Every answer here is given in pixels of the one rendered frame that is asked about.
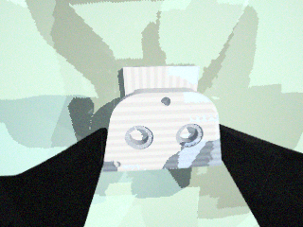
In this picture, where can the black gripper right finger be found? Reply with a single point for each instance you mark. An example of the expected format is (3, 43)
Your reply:
(269, 177)

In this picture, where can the white plate with two round holes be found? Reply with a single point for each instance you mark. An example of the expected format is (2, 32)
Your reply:
(163, 113)

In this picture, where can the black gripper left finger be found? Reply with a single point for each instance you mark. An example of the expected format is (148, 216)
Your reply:
(57, 192)

